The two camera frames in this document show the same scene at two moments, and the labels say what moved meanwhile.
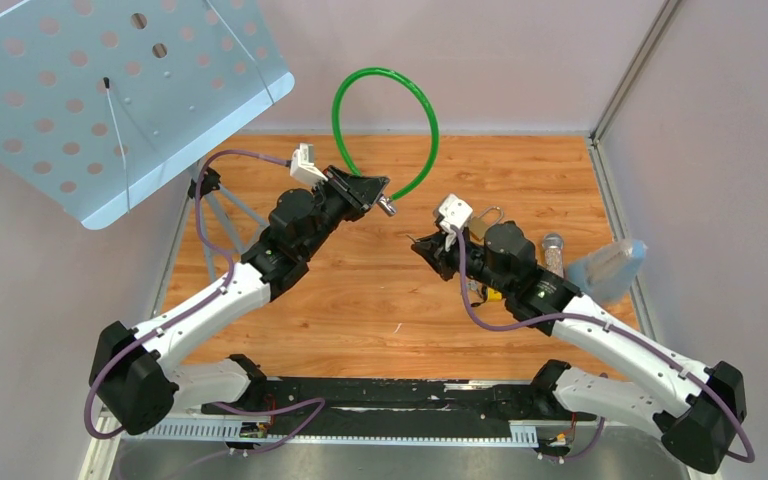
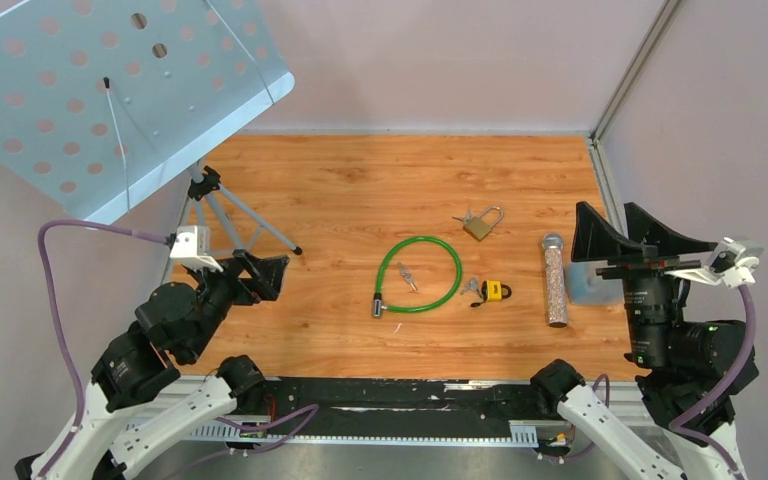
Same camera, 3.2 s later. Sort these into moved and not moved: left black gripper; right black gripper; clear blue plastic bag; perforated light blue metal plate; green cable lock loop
Moved: green cable lock loop; right black gripper; left black gripper
Not moved: perforated light blue metal plate; clear blue plastic bag
